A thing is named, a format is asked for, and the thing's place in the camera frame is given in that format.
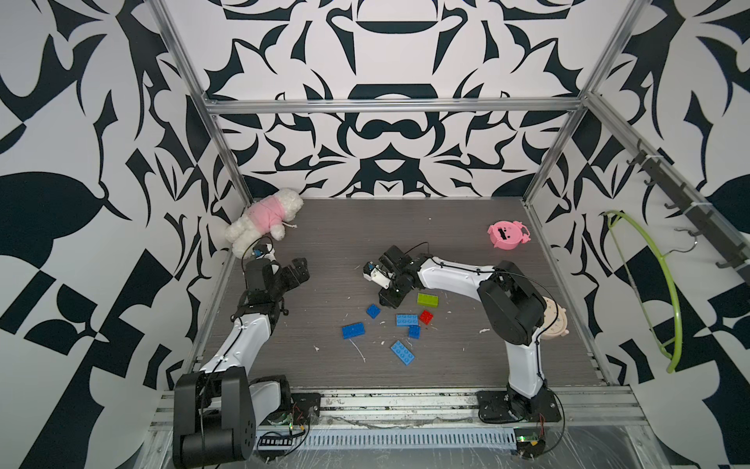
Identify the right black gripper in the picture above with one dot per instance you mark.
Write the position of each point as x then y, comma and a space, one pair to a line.
387, 297

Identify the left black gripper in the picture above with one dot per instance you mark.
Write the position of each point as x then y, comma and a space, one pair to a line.
291, 274

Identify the small dark blue lego brick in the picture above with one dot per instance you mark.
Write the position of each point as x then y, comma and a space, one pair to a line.
373, 311

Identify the green lego brick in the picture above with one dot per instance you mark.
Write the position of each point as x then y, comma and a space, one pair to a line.
428, 300

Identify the red lego brick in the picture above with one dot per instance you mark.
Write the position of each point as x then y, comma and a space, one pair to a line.
426, 317

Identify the light blue long lego brick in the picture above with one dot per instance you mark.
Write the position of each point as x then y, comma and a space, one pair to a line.
402, 353

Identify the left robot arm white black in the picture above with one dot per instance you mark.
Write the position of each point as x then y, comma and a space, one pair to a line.
217, 410

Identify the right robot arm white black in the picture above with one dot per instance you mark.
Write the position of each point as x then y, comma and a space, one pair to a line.
513, 306

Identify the small blue lego brick lower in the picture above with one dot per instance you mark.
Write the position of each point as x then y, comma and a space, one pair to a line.
413, 332

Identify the dark blue long lego brick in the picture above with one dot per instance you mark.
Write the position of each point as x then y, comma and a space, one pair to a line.
353, 330

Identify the white plush toy pink shirt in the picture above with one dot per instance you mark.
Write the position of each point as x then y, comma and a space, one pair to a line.
269, 216

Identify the pink pig alarm clock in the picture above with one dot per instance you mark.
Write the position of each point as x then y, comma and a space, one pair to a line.
507, 235

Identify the beige round clock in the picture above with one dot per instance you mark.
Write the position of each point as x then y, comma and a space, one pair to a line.
555, 321

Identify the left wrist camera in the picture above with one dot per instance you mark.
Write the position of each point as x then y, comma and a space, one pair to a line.
262, 251

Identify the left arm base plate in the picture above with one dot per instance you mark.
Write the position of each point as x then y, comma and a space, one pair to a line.
301, 409

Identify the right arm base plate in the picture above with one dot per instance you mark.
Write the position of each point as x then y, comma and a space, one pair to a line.
509, 406

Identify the white vented cable duct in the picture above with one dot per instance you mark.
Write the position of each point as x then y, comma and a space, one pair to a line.
503, 439

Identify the black wall hook rack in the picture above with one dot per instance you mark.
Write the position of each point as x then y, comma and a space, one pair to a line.
684, 199

